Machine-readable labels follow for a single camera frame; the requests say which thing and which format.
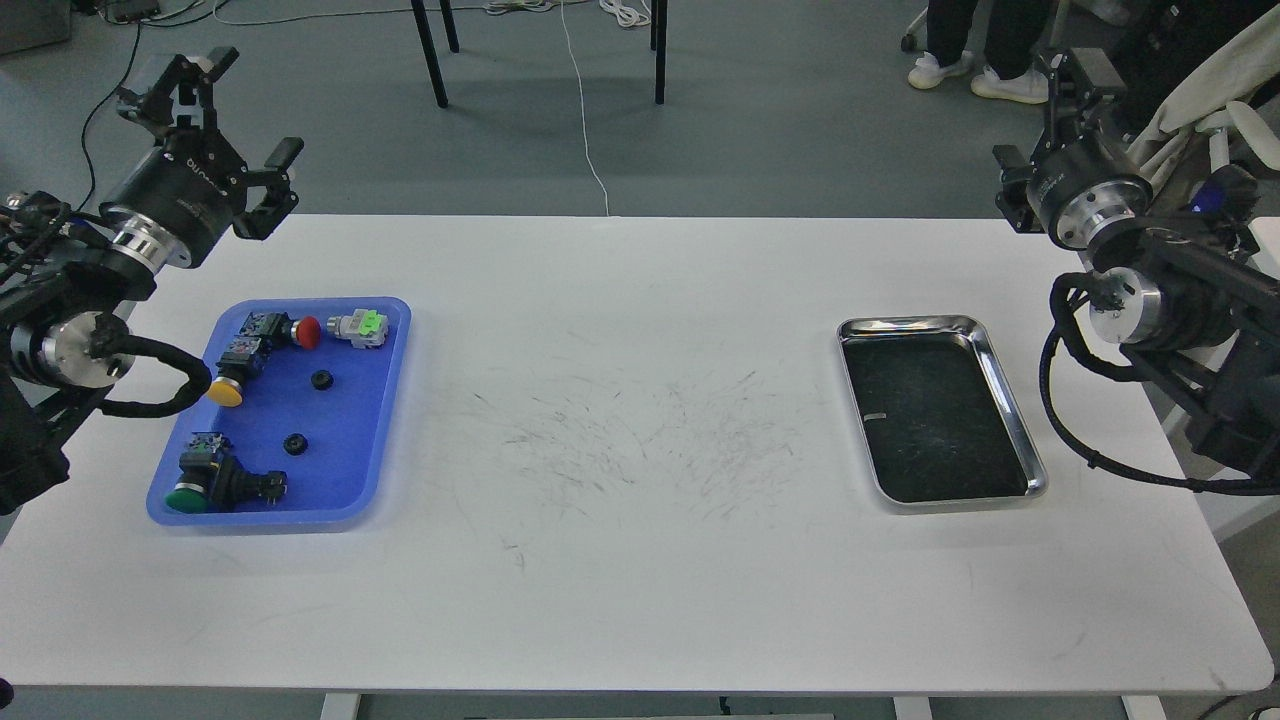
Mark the grey green switch module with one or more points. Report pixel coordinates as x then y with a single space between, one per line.
363 328

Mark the black table leg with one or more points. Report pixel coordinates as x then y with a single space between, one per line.
658 44
428 47

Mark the white sneaker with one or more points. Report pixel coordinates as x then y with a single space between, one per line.
1031 88
927 72

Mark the black table leg left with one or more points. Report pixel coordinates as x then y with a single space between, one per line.
428 47

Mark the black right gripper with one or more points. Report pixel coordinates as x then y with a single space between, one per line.
1075 185

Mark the white sneaker left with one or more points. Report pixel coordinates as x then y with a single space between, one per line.
927 72

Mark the steel metal tray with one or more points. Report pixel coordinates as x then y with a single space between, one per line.
940 421

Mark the white sneaker right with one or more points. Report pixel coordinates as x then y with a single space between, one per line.
1031 88

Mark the black table leg right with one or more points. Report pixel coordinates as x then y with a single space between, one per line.
658 44

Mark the yellow push button switch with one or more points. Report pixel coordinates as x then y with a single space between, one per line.
240 363

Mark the green push button switch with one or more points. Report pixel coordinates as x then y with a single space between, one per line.
213 479

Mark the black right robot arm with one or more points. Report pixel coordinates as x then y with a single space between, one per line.
1167 299

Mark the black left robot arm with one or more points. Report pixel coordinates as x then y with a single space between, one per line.
66 352

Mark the small black gear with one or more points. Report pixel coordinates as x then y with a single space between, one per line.
321 380
295 444

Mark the white office chair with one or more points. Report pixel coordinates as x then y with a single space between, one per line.
1236 134

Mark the blue plastic tray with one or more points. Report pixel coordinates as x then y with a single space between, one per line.
347 427

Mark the beige cloth on chair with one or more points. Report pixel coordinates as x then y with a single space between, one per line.
1233 73

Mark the red push button switch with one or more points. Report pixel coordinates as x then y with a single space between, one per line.
280 329

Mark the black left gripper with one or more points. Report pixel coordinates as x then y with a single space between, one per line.
170 210

